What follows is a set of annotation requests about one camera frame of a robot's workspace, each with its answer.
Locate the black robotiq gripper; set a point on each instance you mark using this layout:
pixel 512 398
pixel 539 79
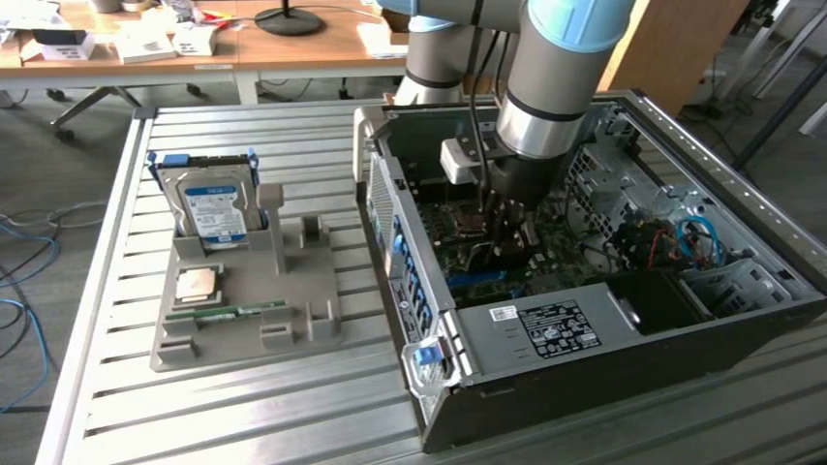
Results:
pixel 523 184

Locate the nvidia graphics card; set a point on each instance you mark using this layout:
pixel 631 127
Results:
pixel 487 259

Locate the silver universal robots arm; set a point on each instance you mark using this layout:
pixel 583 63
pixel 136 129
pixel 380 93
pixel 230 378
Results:
pixel 555 72

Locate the metal cpu socket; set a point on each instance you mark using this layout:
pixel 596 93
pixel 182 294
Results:
pixel 461 218

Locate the silver perforated drive cage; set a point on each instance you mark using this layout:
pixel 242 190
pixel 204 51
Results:
pixel 600 194

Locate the green motherboard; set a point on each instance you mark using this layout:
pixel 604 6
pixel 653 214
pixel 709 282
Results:
pixel 561 252

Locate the blue expansion slot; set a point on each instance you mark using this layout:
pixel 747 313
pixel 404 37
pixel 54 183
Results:
pixel 477 280

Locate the gray power supply unit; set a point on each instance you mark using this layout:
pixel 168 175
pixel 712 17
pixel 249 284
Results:
pixel 497 339

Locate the flat white box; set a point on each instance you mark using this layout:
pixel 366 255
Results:
pixel 381 41

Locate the wooden cabinet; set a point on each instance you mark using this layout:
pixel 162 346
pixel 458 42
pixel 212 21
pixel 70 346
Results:
pixel 677 48

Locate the blue case latch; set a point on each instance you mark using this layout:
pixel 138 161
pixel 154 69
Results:
pixel 425 356

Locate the silver disk bay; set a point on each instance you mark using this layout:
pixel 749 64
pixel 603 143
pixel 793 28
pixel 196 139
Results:
pixel 743 286

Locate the open black pc case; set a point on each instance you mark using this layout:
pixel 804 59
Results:
pixel 645 378

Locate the wooden office desk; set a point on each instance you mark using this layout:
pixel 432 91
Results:
pixel 290 48

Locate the gray plastic parts rack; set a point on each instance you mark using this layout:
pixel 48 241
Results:
pixel 252 290

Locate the hard disk in blue caddy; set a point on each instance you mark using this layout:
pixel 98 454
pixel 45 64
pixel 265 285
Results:
pixel 209 208

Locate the black lamp base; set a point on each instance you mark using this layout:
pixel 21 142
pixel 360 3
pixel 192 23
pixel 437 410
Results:
pixel 289 21

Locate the green ram stick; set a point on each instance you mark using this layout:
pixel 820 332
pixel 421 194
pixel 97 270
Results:
pixel 225 312

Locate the silver cpu chip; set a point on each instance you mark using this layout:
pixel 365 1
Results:
pixel 194 286

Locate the white box with printed label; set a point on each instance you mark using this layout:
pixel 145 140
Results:
pixel 193 41

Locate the plain white box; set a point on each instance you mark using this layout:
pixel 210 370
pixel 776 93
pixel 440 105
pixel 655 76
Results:
pixel 145 48

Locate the tape roll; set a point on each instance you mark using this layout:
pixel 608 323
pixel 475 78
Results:
pixel 136 5

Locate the gray cup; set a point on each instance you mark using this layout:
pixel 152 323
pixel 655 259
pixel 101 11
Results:
pixel 106 5

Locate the black and white cardboard box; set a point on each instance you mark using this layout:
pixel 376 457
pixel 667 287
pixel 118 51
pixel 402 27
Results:
pixel 64 48

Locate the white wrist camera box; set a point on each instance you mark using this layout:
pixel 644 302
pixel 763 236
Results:
pixel 458 167

